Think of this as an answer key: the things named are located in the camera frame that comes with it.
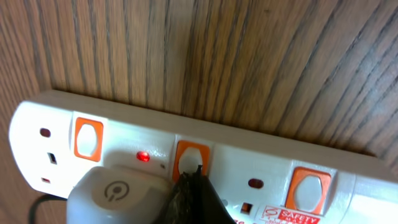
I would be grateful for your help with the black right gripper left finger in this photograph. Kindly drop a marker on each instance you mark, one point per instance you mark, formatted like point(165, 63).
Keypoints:
point(178, 206)

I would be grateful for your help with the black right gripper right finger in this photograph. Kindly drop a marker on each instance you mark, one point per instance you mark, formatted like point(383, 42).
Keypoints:
point(207, 207)

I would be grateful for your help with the white charger plug adapter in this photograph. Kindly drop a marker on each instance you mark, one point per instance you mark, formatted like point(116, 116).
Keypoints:
point(105, 195)

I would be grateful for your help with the white power strip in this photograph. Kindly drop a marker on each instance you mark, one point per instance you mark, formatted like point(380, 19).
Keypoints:
point(57, 137)

